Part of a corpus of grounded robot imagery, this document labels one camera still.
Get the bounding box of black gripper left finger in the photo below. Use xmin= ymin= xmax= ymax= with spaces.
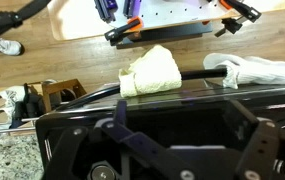
xmin=43 ymin=99 xmax=196 ymax=180

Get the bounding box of black oven door handle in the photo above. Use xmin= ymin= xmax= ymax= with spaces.
xmin=58 ymin=67 xmax=230 ymax=111

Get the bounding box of black electric stove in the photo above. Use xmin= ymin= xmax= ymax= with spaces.
xmin=35 ymin=81 xmax=285 ymax=180

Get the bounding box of white perforated mounting plate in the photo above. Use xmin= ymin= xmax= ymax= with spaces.
xmin=108 ymin=0 xmax=246 ymax=31

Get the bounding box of blue purple base clamp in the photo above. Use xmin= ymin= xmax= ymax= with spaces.
xmin=93 ymin=0 xmax=118 ymax=24
xmin=122 ymin=0 xmax=143 ymax=19

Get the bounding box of white plastic bag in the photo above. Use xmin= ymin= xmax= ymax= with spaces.
xmin=0 ymin=85 xmax=26 ymax=139

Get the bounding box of orange black bar clamp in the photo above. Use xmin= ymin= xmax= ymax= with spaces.
xmin=104 ymin=17 xmax=145 ymax=47
xmin=219 ymin=0 xmax=262 ymax=24

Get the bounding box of white sneaker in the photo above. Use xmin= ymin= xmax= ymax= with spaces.
xmin=0 ymin=37 xmax=25 ymax=57

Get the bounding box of small wooden crate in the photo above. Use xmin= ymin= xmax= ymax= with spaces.
xmin=40 ymin=78 xmax=87 ymax=113

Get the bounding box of light wooden robot table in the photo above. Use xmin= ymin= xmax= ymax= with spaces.
xmin=46 ymin=0 xmax=285 ymax=42

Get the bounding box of plain black clamp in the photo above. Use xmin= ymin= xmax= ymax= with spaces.
xmin=214 ymin=16 xmax=246 ymax=38

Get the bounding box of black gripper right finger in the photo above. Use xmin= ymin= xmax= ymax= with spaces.
xmin=228 ymin=99 xmax=280 ymax=180

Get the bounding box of white kitchen towel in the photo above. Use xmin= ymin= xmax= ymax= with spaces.
xmin=202 ymin=52 xmax=285 ymax=90

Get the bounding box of cream yellow kitchen towel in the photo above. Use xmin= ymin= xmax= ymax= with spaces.
xmin=118 ymin=44 xmax=183 ymax=98

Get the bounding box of black stand pole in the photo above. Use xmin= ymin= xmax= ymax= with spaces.
xmin=0 ymin=0 xmax=51 ymax=44

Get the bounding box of black plate under table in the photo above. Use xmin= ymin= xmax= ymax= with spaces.
xmin=115 ymin=22 xmax=214 ymax=50

